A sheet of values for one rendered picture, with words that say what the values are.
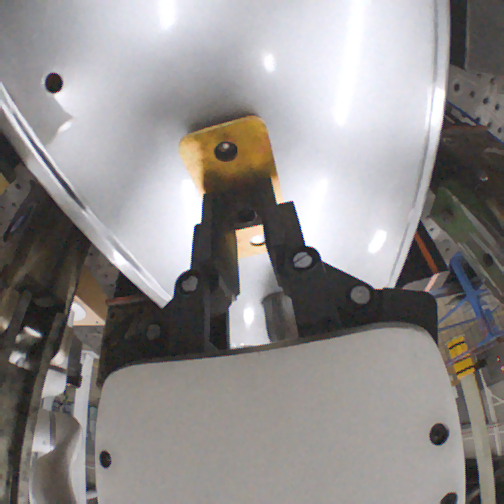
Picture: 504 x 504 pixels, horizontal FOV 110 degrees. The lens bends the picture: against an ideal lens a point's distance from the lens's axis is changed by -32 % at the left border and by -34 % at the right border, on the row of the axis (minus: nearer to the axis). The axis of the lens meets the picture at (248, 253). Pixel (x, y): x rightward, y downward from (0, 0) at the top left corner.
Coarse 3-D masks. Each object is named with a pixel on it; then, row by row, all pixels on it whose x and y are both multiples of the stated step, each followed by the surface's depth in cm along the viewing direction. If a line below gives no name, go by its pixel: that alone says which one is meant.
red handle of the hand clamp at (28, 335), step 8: (24, 320) 11; (32, 320) 12; (24, 328) 11; (32, 328) 11; (40, 328) 12; (24, 336) 11; (32, 336) 11; (40, 336) 12; (16, 344) 11; (24, 344) 11; (32, 344) 11; (16, 352) 11; (24, 352) 11; (16, 360) 11
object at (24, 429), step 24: (24, 288) 11; (24, 312) 11; (48, 312) 13; (0, 336) 9; (48, 336) 12; (0, 360) 8; (24, 360) 11; (48, 360) 12; (0, 384) 8; (24, 384) 10; (0, 408) 8; (24, 408) 9; (0, 432) 7; (24, 432) 8; (0, 456) 7; (24, 456) 8; (0, 480) 6; (24, 480) 7
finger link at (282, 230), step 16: (272, 192) 10; (272, 208) 10; (288, 208) 10; (272, 224) 9; (288, 224) 10; (272, 240) 9; (288, 240) 10; (304, 240) 9; (272, 256) 9; (336, 272) 8; (288, 288) 9; (336, 288) 8; (352, 288) 8; (368, 288) 8; (336, 304) 8; (352, 304) 7; (368, 304) 7
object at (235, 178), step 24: (240, 120) 9; (192, 144) 10; (216, 144) 10; (240, 144) 10; (264, 144) 10; (192, 168) 11; (216, 168) 11; (240, 168) 11; (264, 168) 11; (240, 192) 12; (240, 216) 13; (240, 240) 15; (264, 240) 15
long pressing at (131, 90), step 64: (0, 0) 3; (64, 0) 5; (128, 0) 6; (192, 0) 6; (256, 0) 6; (320, 0) 6; (384, 0) 6; (448, 0) 5; (0, 64) 6; (64, 64) 7; (128, 64) 8; (192, 64) 8; (256, 64) 8; (320, 64) 8; (384, 64) 8; (448, 64) 8; (0, 128) 8; (64, 128) 9; (128, 128) 10; (192, 128) 10; (320, 128) 11; (384, 128) 11; (64, 192) 11; (128, 192) 13; (192, 192) 13; (320, 192) 14; (384, 192) 14; (128, 256) 16; (256, 256) 18; (384, 256) 19; (256, 320) 26
